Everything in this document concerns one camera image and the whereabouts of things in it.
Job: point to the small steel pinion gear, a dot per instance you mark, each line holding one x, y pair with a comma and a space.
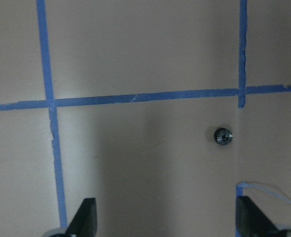
223, 136

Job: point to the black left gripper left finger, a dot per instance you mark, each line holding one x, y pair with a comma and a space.
84, 223

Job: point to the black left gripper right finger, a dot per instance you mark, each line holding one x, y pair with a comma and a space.
250, 221

